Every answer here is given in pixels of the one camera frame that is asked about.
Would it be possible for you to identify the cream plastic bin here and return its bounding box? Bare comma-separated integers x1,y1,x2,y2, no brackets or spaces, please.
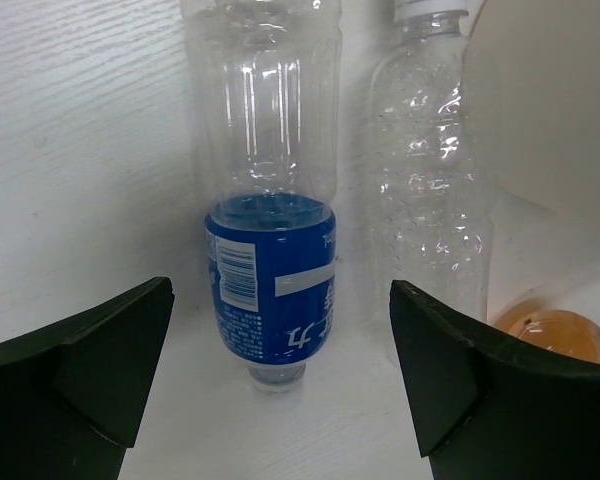
472,1,600,224

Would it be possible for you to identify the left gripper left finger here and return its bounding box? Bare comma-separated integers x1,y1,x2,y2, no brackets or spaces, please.
0,277,174,480

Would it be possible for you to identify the blue label plastic bottle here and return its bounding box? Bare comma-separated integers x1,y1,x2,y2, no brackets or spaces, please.
181,1,342,393

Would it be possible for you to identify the orange juice bottle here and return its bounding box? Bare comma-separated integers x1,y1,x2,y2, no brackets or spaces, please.
493,308,600,364

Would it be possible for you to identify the clear plastic bottle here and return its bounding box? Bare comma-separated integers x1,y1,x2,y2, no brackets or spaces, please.
366,1,495,320

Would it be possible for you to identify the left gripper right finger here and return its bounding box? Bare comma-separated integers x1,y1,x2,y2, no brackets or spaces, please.
389,280,600,480

